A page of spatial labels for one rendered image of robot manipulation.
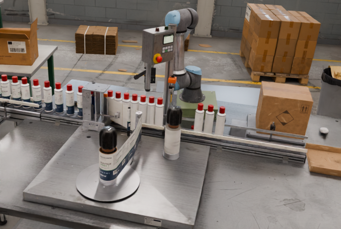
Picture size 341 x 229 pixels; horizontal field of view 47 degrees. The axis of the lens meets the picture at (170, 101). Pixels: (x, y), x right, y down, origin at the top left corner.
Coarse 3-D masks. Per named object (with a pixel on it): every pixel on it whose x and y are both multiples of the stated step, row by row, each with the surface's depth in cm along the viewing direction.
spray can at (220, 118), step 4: (220, 108) 229; (224, 108) 228; (220, 112) 230; (224, 112) 230; (220, 116) 229; (224, 116) 230; (216, 120) 233; (220, 120) 231; (224, 120) 231; (216, 124) 233; (220, 124) 232; (224, 124) 234; (216, 128) 234; (220, 128) 233; (216, 132) 235; (220, 132) 234
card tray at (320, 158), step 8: (312, 144) 241; (312, 152) 239; (320, 152) 239; (328, 152) 240; (336, 152) 240; (312, 160) 230; (320, 160) 231; (328, 160) 232; (336, 160) 232; (312, 168) 219; (320, 168) 218; (328, 168) 224; (336, 168) 225
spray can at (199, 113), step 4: (200, 104) 231; (200, 108) 231; (196, 112) 232; (200, 112) 231; (196, 116) 233; (200, 116) 232; (196, 120) 234; (200, 120) 233; (196, 124) 235; (200, 124) 234; (196, 128) 236; (200, 128) 236; (200, 132) 237
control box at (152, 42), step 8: (144, 32) 224; (152, 32) 220; (160, 32) 222; (168, 32) 226; (144, 40) 225; (152, 40) 220; (160, 40) 223; (144, 48) 227; (152, 48) 222; (160, 48) 226; (144, 56) 229; (152, 56) 224; (168, 56) 233; (152, 64) 227
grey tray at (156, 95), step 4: (128, 92) 293; (132, 92) 293; (136, 92) 293; (140, 92) 293; (144, 92) 293; (148, 92) 292; (152, 92) 292; (156, 92) 292; (160, 92) 293; (140, 96) 294; (148, 96) 294; (156, 96) 294; (160, 96) 294; (148, 100) 290; (156, 100) 291
